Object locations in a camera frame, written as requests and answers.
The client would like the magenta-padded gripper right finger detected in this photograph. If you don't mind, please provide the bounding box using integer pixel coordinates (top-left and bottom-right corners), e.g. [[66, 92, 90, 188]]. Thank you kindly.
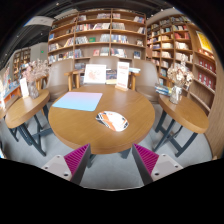
[[131, 143, 184, 186]]

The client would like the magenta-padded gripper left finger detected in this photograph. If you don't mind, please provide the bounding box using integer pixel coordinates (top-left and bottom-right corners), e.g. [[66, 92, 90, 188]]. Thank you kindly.
[[41, 143, 92, 186]]

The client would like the white orange patterned computer mouse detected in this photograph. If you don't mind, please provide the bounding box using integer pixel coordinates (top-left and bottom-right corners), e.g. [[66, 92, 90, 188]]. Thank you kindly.
[[95, 110, 130, 133]]

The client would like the blue pink gradient mouse pad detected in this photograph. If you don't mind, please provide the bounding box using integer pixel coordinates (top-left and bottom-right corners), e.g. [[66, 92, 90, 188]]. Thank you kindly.
[[51, 91, 104, 112]]

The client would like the oval wooden side table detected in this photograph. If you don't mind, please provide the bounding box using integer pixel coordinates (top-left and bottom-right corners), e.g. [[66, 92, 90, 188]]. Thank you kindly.
[[4, 89, 51, 157], [153, 94, 210, 158]]

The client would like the stack of colourful books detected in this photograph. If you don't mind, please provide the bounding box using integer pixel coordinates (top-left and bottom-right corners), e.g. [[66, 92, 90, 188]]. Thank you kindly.
[[154, 83, 173, 98]]

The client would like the glass vase with dried flowers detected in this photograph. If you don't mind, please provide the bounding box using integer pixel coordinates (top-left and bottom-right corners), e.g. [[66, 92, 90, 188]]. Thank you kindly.
[[166, 54, 195, 105], [21, 59, 50, 100]]

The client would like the brown leather armchair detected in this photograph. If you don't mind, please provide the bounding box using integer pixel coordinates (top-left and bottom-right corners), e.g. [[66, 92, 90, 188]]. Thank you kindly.
[[132, 59, 161, 103], [64, 55, 141, 92], [44, 59, 75, 101]]

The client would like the white card with red drawing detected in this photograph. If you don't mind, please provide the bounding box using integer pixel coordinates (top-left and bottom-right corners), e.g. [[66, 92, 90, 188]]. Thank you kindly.
[[83, 63, 107, 85]]

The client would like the white red sign wooden base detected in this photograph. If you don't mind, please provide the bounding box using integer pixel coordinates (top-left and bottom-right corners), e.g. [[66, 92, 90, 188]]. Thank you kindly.
[[114, 61, 131, 92]]

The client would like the small white table card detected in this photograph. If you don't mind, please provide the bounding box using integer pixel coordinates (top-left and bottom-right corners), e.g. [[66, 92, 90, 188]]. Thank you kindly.
[[19, 77, 30, 99]]

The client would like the dark cover book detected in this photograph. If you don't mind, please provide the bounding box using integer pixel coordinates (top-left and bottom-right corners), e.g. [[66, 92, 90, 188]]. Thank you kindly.
[[105, 69, 118, 85]]

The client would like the low colourful book display stand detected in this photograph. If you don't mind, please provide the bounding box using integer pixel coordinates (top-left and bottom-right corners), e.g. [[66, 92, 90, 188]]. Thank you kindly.
[[0, 64, 22, 108]]

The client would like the distant wooden bookshelf unit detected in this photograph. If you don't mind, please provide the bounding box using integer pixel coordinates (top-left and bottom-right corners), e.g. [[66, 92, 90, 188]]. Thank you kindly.
[[12, 47, 32, 83]]

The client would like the tall wooden bookshelf with poster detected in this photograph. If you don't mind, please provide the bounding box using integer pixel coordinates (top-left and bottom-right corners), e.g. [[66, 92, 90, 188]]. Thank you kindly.
[[145, 13, 218, 114]]

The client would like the wide wooden bookshelf unit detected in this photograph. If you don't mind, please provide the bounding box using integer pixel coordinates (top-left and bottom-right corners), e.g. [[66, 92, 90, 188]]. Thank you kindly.
[[46, 8, 148, 68]]

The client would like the white hanging ceiling sign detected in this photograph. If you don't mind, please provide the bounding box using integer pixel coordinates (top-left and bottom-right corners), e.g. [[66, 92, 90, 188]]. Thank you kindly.
[[23, 15, 55, 28]]

